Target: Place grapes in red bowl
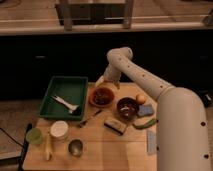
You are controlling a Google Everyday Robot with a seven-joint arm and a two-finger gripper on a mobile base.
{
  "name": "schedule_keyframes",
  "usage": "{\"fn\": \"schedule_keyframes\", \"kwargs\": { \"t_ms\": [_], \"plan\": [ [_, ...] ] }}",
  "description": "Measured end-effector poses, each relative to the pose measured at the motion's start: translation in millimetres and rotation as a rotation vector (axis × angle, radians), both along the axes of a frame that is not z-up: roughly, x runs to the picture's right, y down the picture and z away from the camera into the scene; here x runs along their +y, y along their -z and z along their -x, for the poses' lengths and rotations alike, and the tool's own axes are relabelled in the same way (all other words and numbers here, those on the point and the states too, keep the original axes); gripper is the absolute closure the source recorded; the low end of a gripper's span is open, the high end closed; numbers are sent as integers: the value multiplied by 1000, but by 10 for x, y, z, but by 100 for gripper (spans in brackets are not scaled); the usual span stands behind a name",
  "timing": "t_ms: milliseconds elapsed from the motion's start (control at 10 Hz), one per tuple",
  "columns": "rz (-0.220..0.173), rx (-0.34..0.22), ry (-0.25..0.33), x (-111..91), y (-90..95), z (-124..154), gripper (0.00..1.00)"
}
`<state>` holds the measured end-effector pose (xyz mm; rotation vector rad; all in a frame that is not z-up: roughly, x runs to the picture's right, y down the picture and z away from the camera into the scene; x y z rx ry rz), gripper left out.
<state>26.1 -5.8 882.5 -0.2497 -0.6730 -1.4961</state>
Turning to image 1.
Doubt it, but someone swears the black cable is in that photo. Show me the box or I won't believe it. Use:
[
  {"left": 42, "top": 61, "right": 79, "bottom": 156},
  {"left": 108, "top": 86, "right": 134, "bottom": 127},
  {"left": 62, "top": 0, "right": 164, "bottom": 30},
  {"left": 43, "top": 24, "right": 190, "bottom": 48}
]
[{"left": 0, "top": 122, "right": 34, "bottom": 171}]

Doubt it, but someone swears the dark handled brush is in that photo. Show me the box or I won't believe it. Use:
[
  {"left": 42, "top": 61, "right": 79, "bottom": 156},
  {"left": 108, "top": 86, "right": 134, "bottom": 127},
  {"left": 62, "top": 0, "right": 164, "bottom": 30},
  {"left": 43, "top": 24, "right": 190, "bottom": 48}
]
[{"left": 77, "top": 109, "right": 102, "bottom": 128}]

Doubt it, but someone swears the green cup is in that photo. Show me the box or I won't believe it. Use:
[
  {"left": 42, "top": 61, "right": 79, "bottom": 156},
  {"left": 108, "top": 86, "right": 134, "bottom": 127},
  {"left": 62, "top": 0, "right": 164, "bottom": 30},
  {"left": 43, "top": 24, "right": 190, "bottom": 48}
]
[{"left": 26, "top": 128, "right": 43, "bottom": 145}]

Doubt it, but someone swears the blue cloth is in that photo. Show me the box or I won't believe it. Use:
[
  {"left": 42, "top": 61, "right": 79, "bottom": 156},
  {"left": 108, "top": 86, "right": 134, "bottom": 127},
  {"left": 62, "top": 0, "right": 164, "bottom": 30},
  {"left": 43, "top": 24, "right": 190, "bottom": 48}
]
[{"left": 147, "top": 130, "right": 157, "bottom": 155}]

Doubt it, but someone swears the green plastic tray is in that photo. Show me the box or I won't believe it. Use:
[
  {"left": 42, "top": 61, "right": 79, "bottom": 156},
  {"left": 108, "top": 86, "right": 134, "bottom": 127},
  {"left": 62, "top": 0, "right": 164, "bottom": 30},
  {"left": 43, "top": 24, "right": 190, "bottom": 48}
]
[{"left": 39, "top": 76, "right": 88, "bottom": 121}]

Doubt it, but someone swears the red bowl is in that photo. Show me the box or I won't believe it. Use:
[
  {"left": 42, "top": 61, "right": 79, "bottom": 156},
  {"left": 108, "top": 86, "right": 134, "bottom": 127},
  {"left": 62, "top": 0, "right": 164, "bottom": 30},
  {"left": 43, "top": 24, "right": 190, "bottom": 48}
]
[{"left": 89, "top": 87, "right": 115, "bottom": 107}]

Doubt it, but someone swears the wooden chair frame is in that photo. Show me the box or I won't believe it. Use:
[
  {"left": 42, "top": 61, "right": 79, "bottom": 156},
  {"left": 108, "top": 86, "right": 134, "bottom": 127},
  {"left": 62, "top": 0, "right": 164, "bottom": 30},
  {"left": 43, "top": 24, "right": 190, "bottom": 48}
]
[{"left": 55, "top": 0, "right": 134, "bottom": 31}]

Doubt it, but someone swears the white round container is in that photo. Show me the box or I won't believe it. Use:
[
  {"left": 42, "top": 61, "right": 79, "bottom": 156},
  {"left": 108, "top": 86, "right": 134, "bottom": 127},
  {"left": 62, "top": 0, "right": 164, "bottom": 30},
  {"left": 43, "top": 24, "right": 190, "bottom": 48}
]
[{"left": 50, "top": 121, "right": 69, "bottom": 141}]

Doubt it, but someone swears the dark rectangular eraser block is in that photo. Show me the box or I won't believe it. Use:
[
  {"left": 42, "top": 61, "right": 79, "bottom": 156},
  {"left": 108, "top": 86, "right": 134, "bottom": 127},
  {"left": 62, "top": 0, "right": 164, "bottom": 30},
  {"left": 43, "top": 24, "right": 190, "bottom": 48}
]
[{"left": 104, "top": 117, "right": 127, "bottom": 135}]

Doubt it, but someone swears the blue sponge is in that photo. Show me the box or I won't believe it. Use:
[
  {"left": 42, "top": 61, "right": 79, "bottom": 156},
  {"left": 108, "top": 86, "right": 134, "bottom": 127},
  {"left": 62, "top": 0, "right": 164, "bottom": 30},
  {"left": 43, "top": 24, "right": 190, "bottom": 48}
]
[{"left": 138, "top": 104, "right": 155, "bottom": 117}]

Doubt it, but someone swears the dark brown bowl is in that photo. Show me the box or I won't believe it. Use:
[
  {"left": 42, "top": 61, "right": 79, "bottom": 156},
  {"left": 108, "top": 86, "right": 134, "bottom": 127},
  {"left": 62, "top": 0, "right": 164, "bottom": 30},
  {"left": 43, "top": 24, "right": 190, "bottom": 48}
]
[{"left": 117, "top": 97, "right": 139, "bottom": 120}]

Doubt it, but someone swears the metal cup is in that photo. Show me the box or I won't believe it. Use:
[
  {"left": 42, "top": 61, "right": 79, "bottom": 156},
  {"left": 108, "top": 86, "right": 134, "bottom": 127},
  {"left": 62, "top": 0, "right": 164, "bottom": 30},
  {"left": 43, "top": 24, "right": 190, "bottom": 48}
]
[{"left": 68, "top": 139, "right": 83, "bottom": 157}]

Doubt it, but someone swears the white plastic fork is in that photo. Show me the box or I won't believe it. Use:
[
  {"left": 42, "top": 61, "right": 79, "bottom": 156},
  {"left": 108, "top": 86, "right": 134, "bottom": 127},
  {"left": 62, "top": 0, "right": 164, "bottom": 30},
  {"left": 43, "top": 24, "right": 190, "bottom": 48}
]
[{"left": 52, "top": 95, "right": 78, "bottom": 114}]

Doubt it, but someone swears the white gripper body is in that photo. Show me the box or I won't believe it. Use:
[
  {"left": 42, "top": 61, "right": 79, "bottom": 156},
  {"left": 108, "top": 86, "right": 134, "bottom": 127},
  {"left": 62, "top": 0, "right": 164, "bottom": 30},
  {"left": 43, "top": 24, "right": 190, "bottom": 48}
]
[{"left": 104, "top": 65, "right": 121, "bottom": 83}]

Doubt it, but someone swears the yellow round fruit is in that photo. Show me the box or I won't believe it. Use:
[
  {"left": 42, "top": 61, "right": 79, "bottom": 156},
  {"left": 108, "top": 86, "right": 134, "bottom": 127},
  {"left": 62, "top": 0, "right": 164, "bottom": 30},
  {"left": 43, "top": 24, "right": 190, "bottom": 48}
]
[{"left": 136, "top": 94, "right": 146, "bottom": 104}]

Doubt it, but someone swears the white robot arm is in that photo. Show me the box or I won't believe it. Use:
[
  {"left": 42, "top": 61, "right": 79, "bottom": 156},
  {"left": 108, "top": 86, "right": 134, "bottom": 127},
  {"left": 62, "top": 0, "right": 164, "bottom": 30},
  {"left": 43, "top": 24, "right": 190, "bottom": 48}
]
[{"left": 96, "top": 47, "right": 212, "bottom": 171}]

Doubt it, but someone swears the green pepper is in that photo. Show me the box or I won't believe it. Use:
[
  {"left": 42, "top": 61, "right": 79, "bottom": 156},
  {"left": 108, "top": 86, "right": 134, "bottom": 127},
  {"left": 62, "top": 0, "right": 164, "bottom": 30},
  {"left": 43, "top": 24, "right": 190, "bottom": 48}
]
[{"left": 133, "top": 118, "right": 157, "bottom": 130}]

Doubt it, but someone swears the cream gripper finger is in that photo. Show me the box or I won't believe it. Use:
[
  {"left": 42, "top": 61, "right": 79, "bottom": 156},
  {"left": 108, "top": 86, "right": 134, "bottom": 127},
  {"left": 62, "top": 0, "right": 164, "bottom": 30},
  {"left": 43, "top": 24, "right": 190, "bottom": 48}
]
[
  {"left": 95, "top": 75, "right": 105, "bottom": 87},
  {"left": 114, "top": 82, "right": 120, "bottom": 89}
]

